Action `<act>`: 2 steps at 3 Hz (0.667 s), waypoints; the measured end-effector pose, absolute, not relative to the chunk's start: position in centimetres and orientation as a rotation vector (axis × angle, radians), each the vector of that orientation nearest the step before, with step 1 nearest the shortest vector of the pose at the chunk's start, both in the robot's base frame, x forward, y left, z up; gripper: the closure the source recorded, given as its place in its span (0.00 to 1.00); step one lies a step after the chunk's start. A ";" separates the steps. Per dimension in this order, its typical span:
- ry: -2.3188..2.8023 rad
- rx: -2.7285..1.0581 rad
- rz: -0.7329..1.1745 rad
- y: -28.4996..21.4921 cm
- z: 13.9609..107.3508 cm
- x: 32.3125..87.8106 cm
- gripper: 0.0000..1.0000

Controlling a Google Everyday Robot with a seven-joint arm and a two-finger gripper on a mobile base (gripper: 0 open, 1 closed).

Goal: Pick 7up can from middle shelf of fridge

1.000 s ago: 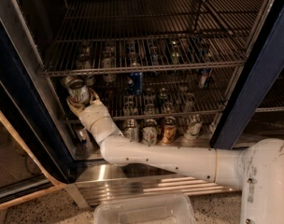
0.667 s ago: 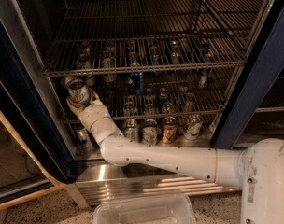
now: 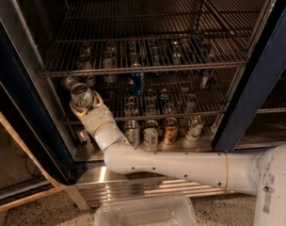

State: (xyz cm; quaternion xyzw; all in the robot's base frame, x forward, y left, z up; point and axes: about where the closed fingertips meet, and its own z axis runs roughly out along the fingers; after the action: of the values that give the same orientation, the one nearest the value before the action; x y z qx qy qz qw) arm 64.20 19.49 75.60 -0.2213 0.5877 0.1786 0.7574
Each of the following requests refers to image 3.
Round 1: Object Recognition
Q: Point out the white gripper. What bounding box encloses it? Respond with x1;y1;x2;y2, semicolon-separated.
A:
70;90;115;136

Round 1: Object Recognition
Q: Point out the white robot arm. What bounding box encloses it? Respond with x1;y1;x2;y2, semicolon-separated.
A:
70;92;286;226

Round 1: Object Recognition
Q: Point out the silver can bottom left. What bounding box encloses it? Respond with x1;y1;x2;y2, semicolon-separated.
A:
74;124;89;145

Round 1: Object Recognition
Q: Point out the white green can bottom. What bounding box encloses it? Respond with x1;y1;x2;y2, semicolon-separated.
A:
123;120;140;147

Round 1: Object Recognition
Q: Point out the blue pepsi can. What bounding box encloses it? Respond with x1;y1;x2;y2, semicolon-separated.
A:
128;73;144;96

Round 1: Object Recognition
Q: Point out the white 7up can bottom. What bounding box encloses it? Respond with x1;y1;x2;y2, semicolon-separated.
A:
143;120;159;149

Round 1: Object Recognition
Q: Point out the open glass fridge door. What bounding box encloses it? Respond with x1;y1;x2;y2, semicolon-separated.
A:
0;7;72;215

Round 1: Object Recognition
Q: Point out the orange brown can bottom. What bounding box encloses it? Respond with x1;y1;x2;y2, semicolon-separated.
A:
163;117;179;145

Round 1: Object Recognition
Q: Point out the white can bottom right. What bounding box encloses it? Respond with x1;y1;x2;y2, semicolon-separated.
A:
185;115;204;141

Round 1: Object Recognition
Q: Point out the pepsi can right rear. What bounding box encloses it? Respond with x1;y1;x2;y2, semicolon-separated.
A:
199;68;214;89

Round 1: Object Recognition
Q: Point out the stainless steel kick plate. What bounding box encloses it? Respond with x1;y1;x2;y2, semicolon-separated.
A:
76;165;232;207

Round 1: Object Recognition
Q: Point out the clear plastic bin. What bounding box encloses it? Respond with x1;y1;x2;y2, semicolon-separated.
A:
94;196;198;226

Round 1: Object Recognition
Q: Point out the upper wire fridge shelf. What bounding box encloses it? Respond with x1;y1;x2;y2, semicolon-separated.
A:
41;0;265;77

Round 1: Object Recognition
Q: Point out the wire fridge shelf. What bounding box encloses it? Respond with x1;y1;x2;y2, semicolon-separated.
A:
41;0;265;77
48;68;239;121

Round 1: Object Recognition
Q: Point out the middle wire fridge shelf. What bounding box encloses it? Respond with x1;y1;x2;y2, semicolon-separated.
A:
48;68;239;121

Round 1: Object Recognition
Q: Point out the blue fridge centre post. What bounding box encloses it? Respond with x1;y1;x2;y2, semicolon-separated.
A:
212;0;286;152

